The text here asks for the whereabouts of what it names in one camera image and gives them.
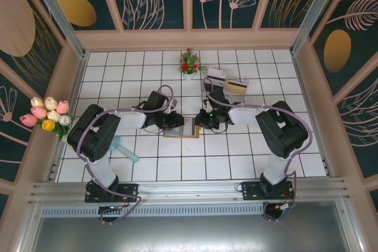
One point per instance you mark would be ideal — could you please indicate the pale card with magnetic stripe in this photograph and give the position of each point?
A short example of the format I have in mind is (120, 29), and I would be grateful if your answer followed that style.
(187, 125)

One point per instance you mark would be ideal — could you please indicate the gold card with magnetic stripe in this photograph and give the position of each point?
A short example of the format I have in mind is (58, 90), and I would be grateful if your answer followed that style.
(233, 85)

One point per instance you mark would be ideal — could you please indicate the white card with pink print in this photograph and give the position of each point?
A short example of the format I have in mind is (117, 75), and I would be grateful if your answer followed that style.
(215, 72)

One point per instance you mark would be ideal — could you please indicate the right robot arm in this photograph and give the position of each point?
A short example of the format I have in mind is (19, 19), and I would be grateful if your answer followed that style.
(283, 134)

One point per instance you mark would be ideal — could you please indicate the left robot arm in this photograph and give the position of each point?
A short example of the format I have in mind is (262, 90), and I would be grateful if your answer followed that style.
(97, 134)

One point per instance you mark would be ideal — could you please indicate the clear plastic tray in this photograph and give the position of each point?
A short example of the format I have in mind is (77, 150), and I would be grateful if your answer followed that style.
(236, 98)

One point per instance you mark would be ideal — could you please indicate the teal plastic tool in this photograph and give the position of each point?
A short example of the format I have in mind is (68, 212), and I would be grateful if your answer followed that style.
(130, 155)

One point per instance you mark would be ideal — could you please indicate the potted plant with red flowers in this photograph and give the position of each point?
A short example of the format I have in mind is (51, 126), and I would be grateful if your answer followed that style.
(189, 63)

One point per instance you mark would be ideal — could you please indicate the white artificial tulip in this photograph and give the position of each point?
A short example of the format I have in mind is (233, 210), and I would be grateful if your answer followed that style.
(37, 102)
(50, 103)
(64, 119)
(53, 115)

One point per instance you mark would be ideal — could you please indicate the pink artificial tulip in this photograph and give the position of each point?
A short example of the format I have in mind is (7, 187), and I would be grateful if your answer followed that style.
(39, 112)
(62, 106)
(28, 119)

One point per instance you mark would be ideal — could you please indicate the white flower vase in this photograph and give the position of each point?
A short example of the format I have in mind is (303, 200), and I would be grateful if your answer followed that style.
(60, 137)

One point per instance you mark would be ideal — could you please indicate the yellow artificial tulip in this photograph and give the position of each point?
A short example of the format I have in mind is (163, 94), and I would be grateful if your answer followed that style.
(48, 125)

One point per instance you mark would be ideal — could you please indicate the aluminium mounting rail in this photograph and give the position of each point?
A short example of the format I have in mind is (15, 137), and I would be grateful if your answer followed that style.
(189, 190)

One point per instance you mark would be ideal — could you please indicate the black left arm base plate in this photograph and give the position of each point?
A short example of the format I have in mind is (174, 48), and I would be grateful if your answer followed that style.
(130, 190)

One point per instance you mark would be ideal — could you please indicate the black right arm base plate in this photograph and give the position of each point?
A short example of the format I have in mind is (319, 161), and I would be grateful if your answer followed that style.
(251, 190)

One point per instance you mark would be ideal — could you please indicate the aluminium frame post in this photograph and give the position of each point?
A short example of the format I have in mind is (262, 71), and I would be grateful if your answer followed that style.
(314, 13)
(63, 19)

